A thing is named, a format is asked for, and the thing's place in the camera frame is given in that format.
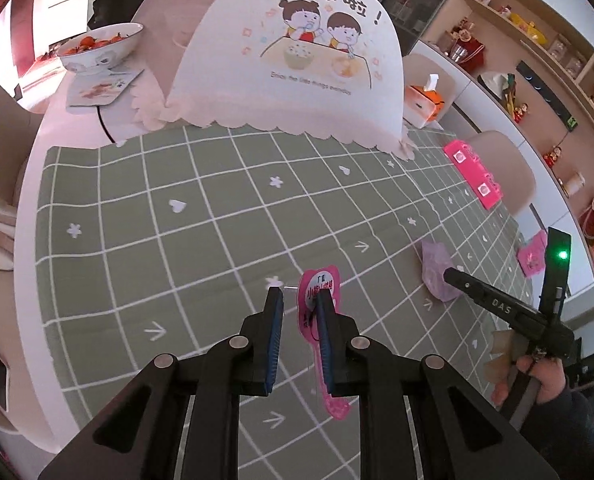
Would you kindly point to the red doll with bag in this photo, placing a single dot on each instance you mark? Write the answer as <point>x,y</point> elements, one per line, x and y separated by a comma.
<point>464,47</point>

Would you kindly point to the pink spoon-shaped wrapper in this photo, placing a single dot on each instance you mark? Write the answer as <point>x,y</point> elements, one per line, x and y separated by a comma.
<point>319,282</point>

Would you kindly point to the long pink box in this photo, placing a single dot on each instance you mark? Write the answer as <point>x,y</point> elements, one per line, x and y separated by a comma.
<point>472,170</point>

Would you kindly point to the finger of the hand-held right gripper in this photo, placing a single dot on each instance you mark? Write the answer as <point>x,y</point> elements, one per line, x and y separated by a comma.
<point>459,282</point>

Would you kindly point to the person's right hand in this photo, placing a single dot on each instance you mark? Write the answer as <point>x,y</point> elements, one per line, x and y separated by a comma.
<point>549,380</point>

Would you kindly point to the clear wine glasses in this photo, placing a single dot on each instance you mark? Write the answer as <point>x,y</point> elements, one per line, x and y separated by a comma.
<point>564,55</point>

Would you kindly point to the wooden open wall shelf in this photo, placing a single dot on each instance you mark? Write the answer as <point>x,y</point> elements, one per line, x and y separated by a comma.
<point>592,135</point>

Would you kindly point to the pile of red fruits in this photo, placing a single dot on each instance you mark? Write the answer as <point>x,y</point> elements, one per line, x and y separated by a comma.
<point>92,42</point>

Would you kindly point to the orange white tissue box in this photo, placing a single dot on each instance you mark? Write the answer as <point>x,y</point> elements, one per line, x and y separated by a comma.
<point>419,105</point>

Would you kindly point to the black wall hook rail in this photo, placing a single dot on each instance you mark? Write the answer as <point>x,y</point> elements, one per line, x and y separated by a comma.
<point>547,95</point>

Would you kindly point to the green checked tablecloth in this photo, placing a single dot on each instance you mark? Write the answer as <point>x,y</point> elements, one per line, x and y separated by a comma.
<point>177,270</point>

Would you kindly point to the white patterned bowl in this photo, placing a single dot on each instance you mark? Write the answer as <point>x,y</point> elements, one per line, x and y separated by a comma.
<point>102,62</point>

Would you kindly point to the white printed food cover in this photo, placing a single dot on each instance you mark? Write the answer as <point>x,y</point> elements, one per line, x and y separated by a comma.
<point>237,90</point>

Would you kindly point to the white lower cabinet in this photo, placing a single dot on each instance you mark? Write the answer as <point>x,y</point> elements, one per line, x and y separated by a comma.
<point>552,220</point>

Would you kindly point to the purple snack wrapper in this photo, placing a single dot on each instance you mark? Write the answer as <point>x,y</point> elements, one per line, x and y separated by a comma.
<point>434,270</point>

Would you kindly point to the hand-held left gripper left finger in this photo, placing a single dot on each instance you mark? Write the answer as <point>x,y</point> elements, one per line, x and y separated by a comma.
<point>274,340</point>

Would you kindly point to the person's right forearm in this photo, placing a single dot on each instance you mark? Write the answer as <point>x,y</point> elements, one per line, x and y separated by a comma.
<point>562,435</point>

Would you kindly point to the small red doll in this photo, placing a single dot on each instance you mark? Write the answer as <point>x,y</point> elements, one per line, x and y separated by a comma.
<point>553,156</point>
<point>521,111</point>

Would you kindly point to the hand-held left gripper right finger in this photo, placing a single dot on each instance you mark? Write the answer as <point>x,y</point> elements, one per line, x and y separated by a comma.
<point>324,345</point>

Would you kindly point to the beige tumbler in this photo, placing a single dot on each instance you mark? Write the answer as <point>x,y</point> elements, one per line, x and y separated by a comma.
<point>574,185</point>

